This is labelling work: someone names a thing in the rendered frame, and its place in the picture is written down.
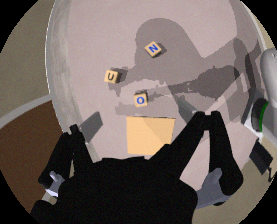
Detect tan flat mat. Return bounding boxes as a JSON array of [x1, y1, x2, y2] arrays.
[[127, 116, 175, 155]]

